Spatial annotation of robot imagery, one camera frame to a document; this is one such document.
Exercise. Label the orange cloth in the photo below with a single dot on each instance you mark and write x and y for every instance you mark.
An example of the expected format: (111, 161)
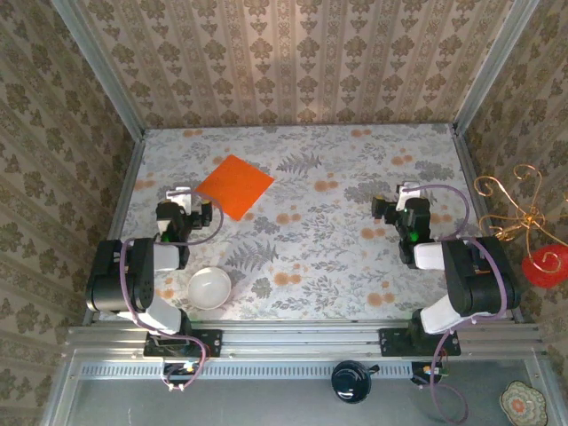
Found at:
(235, 186)

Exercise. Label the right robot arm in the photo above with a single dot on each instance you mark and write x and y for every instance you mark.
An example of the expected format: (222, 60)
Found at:
(479, 284)

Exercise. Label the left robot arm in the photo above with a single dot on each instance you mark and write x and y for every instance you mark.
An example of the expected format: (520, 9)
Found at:
(111, 284)

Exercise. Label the white bowl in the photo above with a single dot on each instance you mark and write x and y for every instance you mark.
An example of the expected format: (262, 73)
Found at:
(209, 287)

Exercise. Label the red apple ornament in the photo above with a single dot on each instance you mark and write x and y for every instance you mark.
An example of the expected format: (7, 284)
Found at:
(546, 270)

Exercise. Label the patterned scalloped coaster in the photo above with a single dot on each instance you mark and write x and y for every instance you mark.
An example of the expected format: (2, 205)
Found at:
(521, 404)

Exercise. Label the aluminium side rail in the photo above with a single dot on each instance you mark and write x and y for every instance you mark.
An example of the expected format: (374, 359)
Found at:
(472, 177)
(127, 186)

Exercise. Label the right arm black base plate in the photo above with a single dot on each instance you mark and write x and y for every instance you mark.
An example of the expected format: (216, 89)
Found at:
(392, 342)

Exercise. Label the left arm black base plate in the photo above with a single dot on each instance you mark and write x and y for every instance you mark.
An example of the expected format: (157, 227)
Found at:
(208, 342)

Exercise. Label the aluminium front rail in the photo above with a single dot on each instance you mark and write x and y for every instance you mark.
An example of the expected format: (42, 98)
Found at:
(288, 337)

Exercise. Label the aluminium frame post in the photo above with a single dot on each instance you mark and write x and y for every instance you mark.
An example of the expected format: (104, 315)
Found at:
(492, 66)
(100, 66)

